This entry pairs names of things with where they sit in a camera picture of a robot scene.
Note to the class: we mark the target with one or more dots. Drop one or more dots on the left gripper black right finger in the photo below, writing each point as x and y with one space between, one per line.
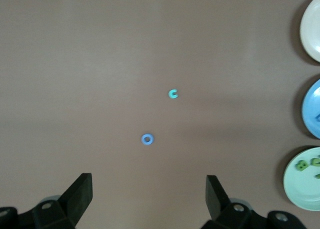
217 201

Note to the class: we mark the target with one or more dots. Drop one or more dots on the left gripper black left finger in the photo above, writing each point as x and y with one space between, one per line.
75 201

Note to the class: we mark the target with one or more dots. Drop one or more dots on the green letter B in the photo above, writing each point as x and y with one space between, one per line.
301 165

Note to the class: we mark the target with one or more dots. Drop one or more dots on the green letter u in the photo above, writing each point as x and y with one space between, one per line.
315 162

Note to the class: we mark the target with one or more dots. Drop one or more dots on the green plate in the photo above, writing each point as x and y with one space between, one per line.
300 189

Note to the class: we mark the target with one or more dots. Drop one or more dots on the blue letter O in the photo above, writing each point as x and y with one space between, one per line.
143 139

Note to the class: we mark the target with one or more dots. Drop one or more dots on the teal letter c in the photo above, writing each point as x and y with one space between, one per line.
170 95

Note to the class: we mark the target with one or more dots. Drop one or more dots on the blue plate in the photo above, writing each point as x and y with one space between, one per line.
311 101

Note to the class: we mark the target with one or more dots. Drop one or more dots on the brown table cover sheet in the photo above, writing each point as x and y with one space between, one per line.
100 64

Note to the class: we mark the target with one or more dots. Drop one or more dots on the beige plate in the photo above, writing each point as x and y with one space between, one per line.
312 34

